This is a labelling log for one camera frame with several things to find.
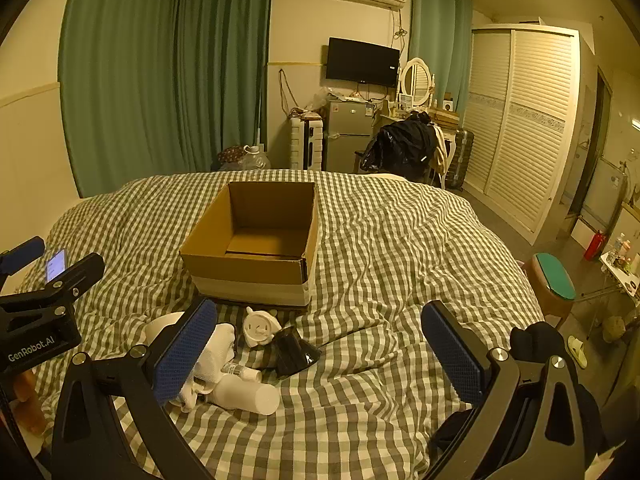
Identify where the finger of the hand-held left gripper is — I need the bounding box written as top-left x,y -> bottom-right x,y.
0,236 -> 47,291
0,252 -> 106,312

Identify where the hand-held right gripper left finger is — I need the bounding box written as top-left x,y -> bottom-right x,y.
50,296 -> 221,480

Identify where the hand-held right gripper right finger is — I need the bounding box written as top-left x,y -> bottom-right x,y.
420,300 -> 608,480

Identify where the roll of tape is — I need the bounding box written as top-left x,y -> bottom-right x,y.
142,311 -> 189,347

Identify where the white plush cloth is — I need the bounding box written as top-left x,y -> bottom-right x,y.
177,322 -> 239,414

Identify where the small white tube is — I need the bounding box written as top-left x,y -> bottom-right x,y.
220,362 -> 262,382

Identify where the white plastic bottle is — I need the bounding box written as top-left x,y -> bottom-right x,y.
205,374 -> 281,416

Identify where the white round toy figure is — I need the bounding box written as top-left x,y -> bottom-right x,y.
242,305 -> 279,349

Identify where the cardboard box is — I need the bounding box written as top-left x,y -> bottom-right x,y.
178,181 -> 321,308

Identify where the black cone-shaped object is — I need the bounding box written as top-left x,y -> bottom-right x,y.
272,324 -> 322,379

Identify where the person's left hand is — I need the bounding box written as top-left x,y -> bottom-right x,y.
12,369 -> 49,436

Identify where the smartphone with lit screen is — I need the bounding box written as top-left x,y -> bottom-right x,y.
45,248 -> 69,284

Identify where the green checked blanket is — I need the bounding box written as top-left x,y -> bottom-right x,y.
10,170 -> 547,480

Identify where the stool with green cushion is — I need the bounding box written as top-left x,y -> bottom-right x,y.
522,252 -> 579,329

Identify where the pale slipper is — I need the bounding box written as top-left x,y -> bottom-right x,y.
567,335 -> 594,369

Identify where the brown round object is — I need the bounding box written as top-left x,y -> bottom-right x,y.
602,314 -> 629,344

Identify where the red fire extinguisher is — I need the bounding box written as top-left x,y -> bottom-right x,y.
583,229 -> 607,262

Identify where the side rack with bottles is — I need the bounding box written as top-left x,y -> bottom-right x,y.
597,232 -> 640,307

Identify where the dark floral bag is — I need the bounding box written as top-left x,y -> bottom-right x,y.
217,144 -> 246,171

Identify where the silver suitcase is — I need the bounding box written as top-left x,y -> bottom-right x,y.
442,128 -> 475,191

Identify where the beige garment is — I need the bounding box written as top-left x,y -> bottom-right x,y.
431,124 -> 452,177

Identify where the wide green curtain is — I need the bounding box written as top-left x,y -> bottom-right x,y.
58,0 -> 276,199

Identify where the black jacket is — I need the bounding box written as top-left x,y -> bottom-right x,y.
359,110 -> 442,182

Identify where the dressing table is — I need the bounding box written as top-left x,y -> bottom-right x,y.
377,107 -> 464,162

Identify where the white louvred wardrobe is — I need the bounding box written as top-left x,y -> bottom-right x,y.
462,22 -> 581,247

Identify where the silver fridge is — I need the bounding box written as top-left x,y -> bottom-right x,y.
323,98 -> 379,172

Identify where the white suitcase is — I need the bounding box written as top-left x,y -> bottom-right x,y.
288,114 -> 326,171

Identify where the white oval mirror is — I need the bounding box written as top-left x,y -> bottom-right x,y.
398,57 -> 435,111

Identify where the narrow green curtain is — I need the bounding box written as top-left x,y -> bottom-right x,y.
407,0 -> 474,112

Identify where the hanging wall cable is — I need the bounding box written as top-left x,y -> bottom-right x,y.
278,67 -> 297,117

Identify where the black wall television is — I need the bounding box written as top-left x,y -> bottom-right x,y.
325,37 -> 401,87

